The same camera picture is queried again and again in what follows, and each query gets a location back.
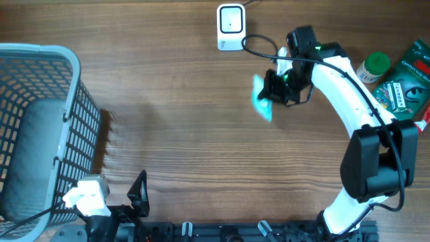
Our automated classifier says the black right camera cable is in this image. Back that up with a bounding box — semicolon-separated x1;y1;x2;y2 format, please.
241;34;406;242

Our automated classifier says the green white small tube box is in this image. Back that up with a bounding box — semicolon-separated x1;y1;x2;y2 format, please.
386;81;411;113

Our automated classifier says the grey plastic mesh basket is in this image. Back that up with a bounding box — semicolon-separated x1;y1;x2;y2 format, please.
1;43;101;241

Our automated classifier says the black mounting rail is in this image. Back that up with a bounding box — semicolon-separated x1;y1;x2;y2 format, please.
144;220;379;242

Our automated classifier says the green glove package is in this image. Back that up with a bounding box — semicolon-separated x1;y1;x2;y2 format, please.
373;40;429;120

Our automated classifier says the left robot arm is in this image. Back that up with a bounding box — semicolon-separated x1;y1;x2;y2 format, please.
51;170;151;242

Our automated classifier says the green lidded jar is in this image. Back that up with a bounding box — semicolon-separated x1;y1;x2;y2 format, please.
356;52;390;84

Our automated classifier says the mint wet wipes pack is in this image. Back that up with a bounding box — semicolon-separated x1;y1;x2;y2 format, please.
251;75;273;123

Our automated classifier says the white barcode scanner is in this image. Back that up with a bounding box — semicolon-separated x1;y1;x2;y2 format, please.
216;3;246;51

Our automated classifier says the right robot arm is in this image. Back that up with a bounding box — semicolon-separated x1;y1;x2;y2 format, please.
251;26;418;241

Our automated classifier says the black left camera cable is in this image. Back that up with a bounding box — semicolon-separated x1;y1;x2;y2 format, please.
0;200;81;239

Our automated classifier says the black camera cable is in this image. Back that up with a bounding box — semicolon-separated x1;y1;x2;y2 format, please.
0;200;81;239
241;34;406;242

